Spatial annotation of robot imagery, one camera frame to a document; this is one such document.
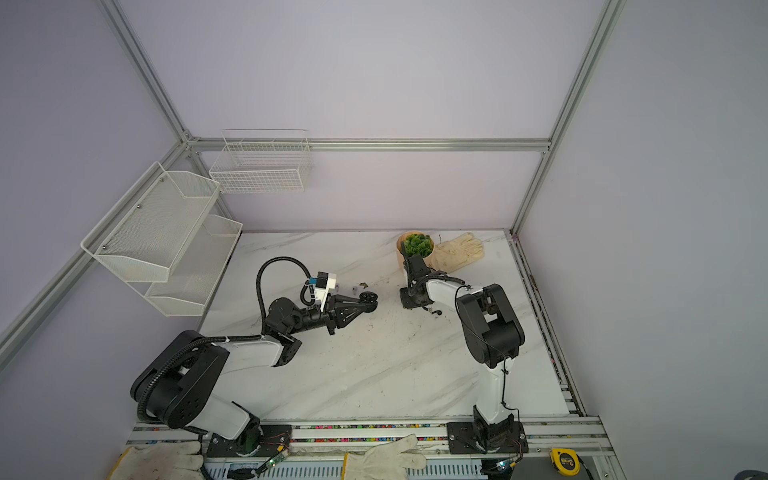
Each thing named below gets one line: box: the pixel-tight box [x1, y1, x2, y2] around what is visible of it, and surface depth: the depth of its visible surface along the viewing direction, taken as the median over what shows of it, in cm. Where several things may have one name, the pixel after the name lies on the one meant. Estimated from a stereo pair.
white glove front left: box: [107, 441, 205, 480], surface depth 72 cm
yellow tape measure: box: [550, 448, 581, 477], surface depth 70 cm
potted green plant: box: [396, 231, 435, 279], surface depth 104 cm
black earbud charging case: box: [359, 291, 379, 313], surface depth 76 cm
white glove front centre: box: [342, 434, 427, 480], surface depth 72 cm
